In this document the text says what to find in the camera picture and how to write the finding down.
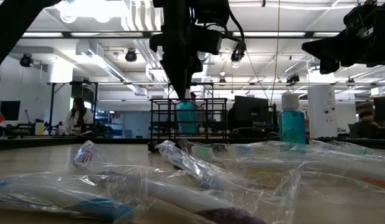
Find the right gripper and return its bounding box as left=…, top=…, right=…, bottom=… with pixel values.
left=302, top=12, right=385, bottom=75

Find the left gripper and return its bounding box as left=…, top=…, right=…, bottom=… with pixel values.
left=149, top=0, right=231, bottom=99

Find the blue mouthwash bottle white cap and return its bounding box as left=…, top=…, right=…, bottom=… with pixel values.
left=278, top=93, right=307, bottom=146
left=176, top=90, right=199, bottom=135

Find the blue white bagged toothbrush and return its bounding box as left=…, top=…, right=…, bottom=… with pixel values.
left=232, top=141, right=305, bottom=158
left=157, top=139, right=262, bottom=192
left=0, top=172, right=156, bottom=223

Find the purple white bagged toothbrush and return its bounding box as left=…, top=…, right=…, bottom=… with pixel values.
left=73, top=139, right=301, bottom=224

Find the orange white bagged toothbrush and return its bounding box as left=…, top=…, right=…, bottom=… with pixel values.
left=300, top=155, right=385, bottom=191

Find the person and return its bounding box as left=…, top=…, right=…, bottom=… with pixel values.
left=57, top=96, right=94, bottom=137
left=189, top=91, right=203, bottom=108
left=349, top=110, right=385, bottom=140

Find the black ceiling spotlight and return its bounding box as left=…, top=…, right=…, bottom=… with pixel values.
left=125, top=48, right=138, bottom=63
left=285, top=73, right=301, bottom=85
left=19, top=54, right=34, bottom=68

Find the white square column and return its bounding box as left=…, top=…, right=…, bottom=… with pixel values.
left=307, top=70, right=338, bottom=139

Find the black computer monitor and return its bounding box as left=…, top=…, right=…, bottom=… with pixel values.
left=373, top=96, right=385, bottom=127
left=0, top=101, right=21, bottom=121
left=227, top=95, right=272, bottom=131

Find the blue storage shelf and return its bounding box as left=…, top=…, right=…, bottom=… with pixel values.
left=97, top=111, right=124, bottom=138

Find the black overhead crossbar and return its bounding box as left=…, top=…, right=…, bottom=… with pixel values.
left=21, top=30, right=343, bottom=40

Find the black wire caddy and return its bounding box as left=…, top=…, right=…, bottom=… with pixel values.
left=148, top=98, right=229, bottom=153

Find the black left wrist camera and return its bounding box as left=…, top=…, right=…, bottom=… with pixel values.
left=192, top=25, right=224, bottom=56

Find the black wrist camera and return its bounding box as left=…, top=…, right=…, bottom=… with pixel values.
left=192, top=25, right=224, bottom=56
left=343, top=1, right=379, bottom=27

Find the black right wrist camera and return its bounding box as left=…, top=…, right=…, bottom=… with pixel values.
left=343, top=1, right=379, bottom=27

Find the thin hanging cord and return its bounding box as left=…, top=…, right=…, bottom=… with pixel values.
left=269, top=0, right=281, bottom=105

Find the black hanging overhead camera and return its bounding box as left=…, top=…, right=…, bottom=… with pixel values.
left=230, top=40, right=247, bottom=68

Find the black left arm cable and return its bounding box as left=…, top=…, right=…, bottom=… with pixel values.
left=222, top=8, right=247, bottom=44

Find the white rectangular air duct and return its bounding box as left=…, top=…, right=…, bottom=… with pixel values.
left=75, top=42, right=147, bottom=96

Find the black table edge frame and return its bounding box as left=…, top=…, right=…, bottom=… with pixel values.
left=0, top=136, right=385, bottom=151

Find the black metal frame stand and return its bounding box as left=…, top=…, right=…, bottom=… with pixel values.
left=47, top=81, right=100, bottom=136

